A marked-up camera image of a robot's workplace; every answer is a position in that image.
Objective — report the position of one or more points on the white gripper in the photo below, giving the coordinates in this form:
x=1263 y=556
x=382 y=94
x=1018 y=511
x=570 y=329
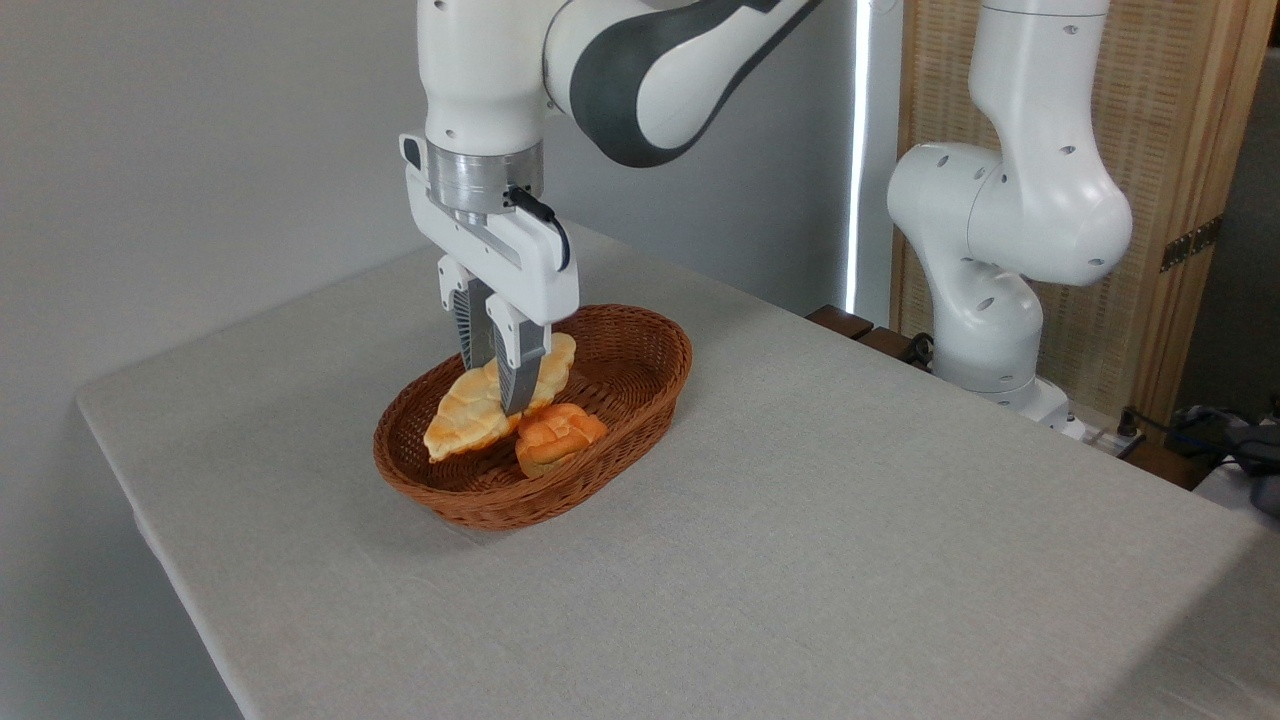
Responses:
x=500 y=255

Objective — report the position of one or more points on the long pale braided bread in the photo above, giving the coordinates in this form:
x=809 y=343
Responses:
x=465 y=415

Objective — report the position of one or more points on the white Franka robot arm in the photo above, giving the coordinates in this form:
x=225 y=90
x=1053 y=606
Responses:
x=1040 y=200

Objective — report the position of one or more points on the small round orange bread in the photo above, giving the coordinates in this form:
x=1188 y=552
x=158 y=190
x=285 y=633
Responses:
x=560 y=440

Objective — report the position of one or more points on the brown wicker basket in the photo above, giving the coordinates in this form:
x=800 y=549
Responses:
x=620 y=350

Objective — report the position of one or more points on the dark brown wooden block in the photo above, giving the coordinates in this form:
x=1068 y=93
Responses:
x=885 y=343
x=840 y=321

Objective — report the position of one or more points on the grey tablecloth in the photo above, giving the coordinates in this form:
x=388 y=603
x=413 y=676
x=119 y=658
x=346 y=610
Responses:
x=900 y=560

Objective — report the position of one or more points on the white power strip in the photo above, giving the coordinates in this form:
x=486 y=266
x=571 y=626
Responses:
x=1095 y=436

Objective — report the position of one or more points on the black power plug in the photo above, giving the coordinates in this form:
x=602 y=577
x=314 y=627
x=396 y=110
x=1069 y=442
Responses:
x=1128 y=422

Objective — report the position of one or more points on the metal screen hinge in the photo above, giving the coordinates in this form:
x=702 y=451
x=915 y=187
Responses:
x=1190 y=243

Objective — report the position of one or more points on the wooden rattan folding screen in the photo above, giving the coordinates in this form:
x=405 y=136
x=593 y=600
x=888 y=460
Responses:
x=1170 y=120

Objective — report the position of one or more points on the dark grey device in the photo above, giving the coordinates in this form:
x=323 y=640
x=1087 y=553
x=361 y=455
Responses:
x=1262 y=470

